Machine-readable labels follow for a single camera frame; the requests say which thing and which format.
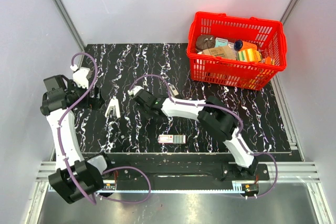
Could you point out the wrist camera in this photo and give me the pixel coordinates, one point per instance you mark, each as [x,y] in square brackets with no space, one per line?
[81,76]
[133,91]

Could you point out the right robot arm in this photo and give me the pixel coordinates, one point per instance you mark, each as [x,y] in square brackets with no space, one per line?
[220,123]

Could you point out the brown cardboard box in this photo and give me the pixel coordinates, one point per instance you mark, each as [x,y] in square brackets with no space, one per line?
[224,52]

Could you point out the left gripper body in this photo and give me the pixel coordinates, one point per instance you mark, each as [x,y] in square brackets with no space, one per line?
[88,102]

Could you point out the green yellow box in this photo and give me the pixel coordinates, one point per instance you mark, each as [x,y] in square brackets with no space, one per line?
[249,55]

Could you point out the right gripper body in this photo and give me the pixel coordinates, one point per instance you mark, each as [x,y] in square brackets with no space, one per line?
[145,111]

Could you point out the orange bottle blue cap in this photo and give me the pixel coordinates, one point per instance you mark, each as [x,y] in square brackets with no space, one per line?
[242,45]

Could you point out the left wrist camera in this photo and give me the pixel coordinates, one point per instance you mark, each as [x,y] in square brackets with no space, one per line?
[81,76]

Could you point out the brown round package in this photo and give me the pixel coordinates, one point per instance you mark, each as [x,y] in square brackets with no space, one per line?
[205,42]

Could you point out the teal white card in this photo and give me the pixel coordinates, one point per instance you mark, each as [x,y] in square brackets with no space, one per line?
[221,42]

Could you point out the white black stapler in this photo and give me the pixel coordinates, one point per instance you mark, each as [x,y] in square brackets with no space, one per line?
[173,91]

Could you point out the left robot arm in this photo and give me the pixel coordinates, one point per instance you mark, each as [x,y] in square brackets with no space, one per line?
[75,177]

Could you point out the staple box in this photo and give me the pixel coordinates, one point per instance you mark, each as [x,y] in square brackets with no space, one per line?
[172,139]

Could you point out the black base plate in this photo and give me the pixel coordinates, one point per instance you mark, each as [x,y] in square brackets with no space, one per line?
[216,165]

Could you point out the red plastic basket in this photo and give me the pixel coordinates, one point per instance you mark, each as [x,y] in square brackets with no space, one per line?
[268,35]

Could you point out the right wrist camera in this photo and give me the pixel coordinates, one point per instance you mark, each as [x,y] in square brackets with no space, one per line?
[133,91]

